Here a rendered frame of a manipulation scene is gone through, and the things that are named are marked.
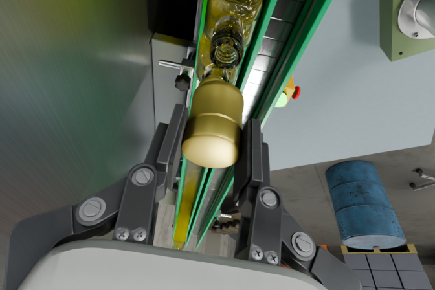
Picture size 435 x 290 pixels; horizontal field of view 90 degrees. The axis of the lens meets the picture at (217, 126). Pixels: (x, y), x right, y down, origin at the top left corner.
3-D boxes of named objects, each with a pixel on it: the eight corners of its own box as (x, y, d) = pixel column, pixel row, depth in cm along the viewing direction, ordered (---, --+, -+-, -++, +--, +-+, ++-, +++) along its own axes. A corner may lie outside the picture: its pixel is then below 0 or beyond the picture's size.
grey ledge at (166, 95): (162, 19, 53) (148, 43, 45) (198, 28, 53) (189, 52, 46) (163, 186, 124) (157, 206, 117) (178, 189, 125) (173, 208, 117)
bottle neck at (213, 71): (205, 63, 25) (199, 89, 22) (230, 68, 25) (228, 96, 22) (202, 83, 27) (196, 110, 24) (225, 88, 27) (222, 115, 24)
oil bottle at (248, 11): (224, -55, 34) (205, -7, 20) (259, -45, 34) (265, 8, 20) (218, -14, 38) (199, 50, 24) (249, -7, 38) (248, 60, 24)
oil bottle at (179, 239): (181, 200, 113) (167, 264, 94) (192, 202, 113) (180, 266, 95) (180, 204, 117) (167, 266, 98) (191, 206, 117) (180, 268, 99)
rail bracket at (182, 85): (169, 33, 46) (150, 70, 37) (202, 40, 46) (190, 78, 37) (169, 50, 49) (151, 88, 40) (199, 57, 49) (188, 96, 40)
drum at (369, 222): (377, 178, 267) (407, 250, 215) (329, 184, 291) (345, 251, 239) (374, 155, 235) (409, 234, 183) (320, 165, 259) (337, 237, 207)
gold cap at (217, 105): (195, 74, 14) (180, 127, 11) (250, 86, 14) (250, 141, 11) (190, 113, 16) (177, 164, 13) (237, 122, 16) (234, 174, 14)
